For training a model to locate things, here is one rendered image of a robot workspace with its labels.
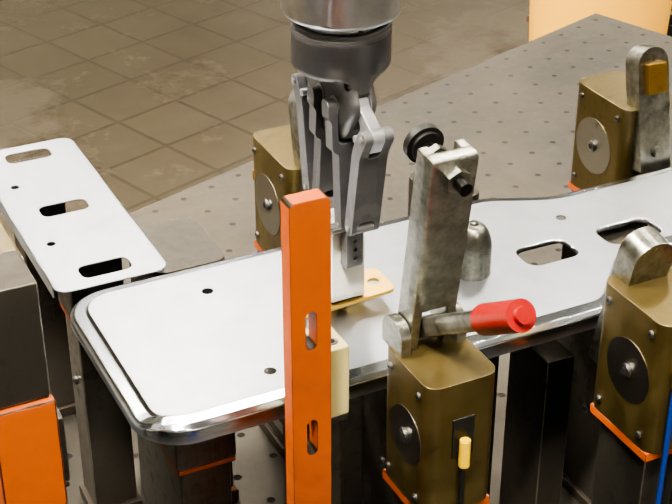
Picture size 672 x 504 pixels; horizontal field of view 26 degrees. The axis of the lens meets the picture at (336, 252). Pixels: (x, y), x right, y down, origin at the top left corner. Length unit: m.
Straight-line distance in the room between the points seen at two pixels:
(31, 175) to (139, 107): 2.57
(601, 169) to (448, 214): 0.54
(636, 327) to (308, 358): 0.25
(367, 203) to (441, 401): 0.17
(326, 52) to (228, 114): 2.88
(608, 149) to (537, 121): 0.76
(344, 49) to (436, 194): 0.14
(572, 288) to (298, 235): 0.36
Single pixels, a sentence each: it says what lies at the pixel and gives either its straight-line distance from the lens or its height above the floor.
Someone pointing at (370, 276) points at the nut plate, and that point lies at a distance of 1.21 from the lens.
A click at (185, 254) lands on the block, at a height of 0.98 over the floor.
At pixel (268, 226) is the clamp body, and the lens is 1.39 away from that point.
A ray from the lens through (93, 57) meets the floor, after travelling 4.34.
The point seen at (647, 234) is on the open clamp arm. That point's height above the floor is 1.11.
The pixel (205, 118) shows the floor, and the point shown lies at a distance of 3.91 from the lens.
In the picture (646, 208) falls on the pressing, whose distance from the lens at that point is 1.38.
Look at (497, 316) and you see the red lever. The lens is 0.94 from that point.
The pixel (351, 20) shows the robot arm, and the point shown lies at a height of 1.27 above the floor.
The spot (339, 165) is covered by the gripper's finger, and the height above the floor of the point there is 1.14.
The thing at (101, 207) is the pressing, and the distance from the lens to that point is 1.36.
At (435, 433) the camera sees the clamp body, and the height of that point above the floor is 1.01.
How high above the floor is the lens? 1.64
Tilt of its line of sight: 30 degrees down
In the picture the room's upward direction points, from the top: straight up
